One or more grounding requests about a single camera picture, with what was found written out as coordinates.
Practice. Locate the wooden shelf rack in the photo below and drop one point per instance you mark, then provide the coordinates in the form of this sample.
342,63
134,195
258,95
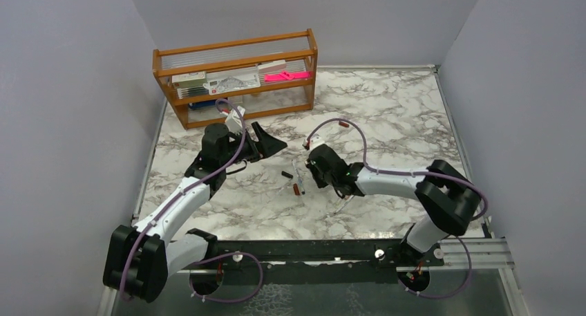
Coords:
292,52

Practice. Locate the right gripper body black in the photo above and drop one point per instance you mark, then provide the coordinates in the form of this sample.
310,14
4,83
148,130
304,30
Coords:
321,180

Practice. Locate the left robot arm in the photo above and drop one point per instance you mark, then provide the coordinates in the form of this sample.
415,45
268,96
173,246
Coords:
142,257

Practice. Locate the white green box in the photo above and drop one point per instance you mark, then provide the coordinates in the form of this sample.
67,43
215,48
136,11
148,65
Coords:
189,80

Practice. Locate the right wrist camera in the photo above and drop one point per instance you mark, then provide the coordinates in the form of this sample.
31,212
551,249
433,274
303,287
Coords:
313,143

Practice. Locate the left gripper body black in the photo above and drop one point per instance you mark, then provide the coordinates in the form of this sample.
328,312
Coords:
249,151

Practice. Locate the black pen cap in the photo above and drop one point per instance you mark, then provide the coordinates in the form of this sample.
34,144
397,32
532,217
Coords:
287,175

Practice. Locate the black mounting rail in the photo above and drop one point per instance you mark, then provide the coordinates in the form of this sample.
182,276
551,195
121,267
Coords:
297,262

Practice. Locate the blue box lower shelf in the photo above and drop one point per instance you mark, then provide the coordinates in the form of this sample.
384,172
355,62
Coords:
201,105

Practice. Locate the white pen green end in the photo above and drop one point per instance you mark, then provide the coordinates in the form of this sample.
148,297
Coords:
341,205

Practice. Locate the white ruler card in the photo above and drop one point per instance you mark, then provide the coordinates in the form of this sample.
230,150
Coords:
231,83

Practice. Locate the white marker black tip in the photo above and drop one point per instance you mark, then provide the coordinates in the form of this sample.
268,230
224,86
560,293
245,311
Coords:
298,177

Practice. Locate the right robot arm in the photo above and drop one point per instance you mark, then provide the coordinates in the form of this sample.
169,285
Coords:
449,200

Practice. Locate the pink plastic item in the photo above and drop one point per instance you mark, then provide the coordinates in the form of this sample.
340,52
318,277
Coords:
287,76

